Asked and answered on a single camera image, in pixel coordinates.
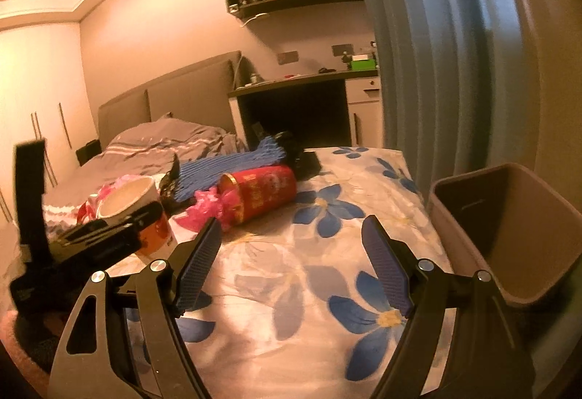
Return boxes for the red cylindrical can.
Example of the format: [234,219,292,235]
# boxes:
[217,165,298,230]

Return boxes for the small black object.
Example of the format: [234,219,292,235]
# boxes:
[157,153,183,202]

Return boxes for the white drawer cabinet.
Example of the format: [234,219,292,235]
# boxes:
[346,76,385,149]

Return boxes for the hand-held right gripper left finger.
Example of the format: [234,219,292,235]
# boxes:
[48,217,223,399]

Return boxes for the red and white wrapper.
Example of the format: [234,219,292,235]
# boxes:
[76,194,100,224]

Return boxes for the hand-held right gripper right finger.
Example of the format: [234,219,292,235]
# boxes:
[361,214,535,399]

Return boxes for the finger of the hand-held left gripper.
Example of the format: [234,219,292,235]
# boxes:
[59,202,164,242]
[50,232,140,267]

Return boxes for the blue knitted scarf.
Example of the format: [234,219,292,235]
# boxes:
[175,136,302,205]

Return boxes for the blue floral blanket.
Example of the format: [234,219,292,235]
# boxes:
[122,146,456,399]

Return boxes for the white desk with drawers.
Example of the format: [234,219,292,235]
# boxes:
[227,69,382,150]

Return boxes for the grey striped duvet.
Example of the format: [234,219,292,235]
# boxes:
[43,112,252,241]

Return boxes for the pink cloth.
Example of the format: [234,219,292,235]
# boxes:
[175,187,238,232]

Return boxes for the white paper cup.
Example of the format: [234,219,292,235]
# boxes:
[88,177,179,265]

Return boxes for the black bedside table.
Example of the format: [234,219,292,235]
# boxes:
[76,139,103,166]

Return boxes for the brown trash bin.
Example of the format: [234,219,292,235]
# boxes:
[430,162,579,309]

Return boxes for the grey curtain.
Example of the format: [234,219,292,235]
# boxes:
[339,0,543,205]

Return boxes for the dark cloth with label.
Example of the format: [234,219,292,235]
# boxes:
[252,121,323,182]

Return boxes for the white wardrobe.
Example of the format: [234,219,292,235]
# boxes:
[0,23,100,227]

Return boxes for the grey padded headboard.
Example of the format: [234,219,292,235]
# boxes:
[97,51,244,150]

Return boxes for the green box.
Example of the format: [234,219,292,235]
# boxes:
[350,54,378,72]

